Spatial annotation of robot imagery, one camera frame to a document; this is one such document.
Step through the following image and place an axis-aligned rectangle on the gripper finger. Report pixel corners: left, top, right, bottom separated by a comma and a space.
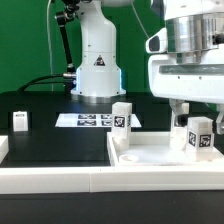
215, 104, 224, 135
169, 99, 189, 127

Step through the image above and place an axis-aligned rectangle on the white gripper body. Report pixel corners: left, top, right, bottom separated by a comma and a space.
148, 49, 224, 104

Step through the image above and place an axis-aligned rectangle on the white square tabletop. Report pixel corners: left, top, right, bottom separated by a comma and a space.
107, 132, 224, 166

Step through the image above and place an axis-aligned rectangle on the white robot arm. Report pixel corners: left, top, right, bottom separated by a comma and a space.
72, 0, 224, 134

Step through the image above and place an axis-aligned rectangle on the white U-shaped obstacle fence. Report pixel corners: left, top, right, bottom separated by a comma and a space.
0, 134, 224, 195

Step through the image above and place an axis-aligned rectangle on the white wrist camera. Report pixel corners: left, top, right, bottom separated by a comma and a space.
146, 28, 168, 54

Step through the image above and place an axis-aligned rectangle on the white marker base plate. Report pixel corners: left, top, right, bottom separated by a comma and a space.
55, 113, 141, 128

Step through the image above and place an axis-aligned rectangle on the black cable bundle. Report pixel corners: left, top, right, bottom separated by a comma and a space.
18, 73, 76, 92

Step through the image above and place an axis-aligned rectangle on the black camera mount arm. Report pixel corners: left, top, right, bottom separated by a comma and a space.
55, 0, 80, 75

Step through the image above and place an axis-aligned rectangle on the grey thin cable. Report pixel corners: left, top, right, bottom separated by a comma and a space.
46, 0, 56, 92

